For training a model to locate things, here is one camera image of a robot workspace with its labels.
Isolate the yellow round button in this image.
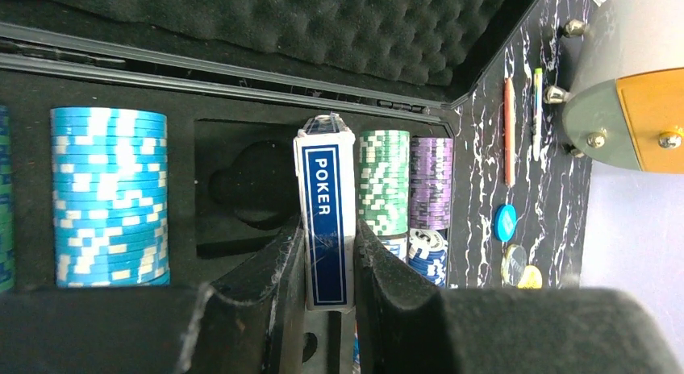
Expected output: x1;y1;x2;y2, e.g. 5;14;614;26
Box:
517;265;544;289

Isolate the blue poker card deck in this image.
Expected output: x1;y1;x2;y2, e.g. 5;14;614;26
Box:
293;112;356;313

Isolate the clear round button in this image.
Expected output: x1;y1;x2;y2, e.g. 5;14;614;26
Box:
501;244;528;286

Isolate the orange blue chip stack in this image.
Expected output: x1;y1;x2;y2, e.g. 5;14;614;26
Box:
378;232;409;263

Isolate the blue dealer button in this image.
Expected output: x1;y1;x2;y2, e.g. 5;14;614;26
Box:
493;204;518;242

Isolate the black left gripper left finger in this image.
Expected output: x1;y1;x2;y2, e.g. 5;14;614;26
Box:
1;218;305;373

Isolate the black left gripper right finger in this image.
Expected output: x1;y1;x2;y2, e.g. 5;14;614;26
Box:
354;221;682;373

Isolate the purple chip stack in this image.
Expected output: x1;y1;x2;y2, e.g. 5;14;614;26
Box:
409;137;453;231

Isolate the round drawer cabinet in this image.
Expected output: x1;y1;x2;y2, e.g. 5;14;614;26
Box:
544;0;683;174

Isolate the blue white chip stack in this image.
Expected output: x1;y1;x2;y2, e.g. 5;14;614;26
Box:
407;228;448;287

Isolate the black poker set case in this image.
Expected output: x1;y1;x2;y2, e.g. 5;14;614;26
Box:
1;0;539;297

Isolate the light blue chip stack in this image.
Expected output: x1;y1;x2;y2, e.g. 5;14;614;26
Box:
50;106;170;288

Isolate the white pen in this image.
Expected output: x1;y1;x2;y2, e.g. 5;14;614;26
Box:
532;68;543;161

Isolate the orange pencil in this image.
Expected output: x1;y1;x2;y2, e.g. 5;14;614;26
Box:
503;77;516;188

